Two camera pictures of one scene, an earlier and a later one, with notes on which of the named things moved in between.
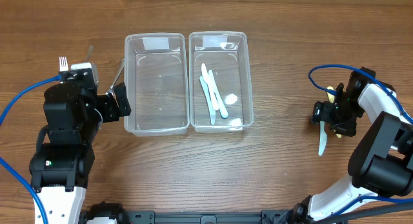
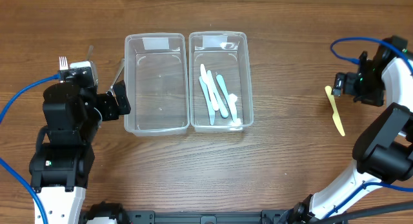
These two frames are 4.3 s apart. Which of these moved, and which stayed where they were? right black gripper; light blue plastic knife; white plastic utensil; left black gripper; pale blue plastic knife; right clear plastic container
Moved: right black gripper; pale blue plastic knife
Stayed: light blue plastic knife; white plastic utensil; right clear plastic container; left black gripper
